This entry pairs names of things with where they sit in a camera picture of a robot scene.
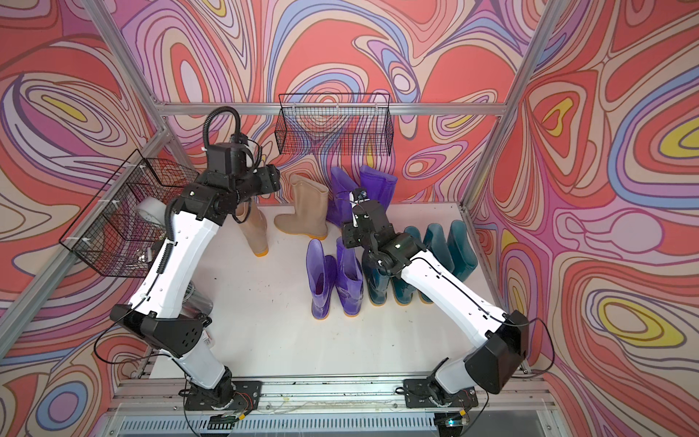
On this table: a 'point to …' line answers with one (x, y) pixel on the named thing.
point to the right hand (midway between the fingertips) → (350, 231)
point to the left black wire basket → (109, 237)
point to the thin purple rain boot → (339, 206)
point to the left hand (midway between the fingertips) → (270, 171)
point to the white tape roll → (152, 210)
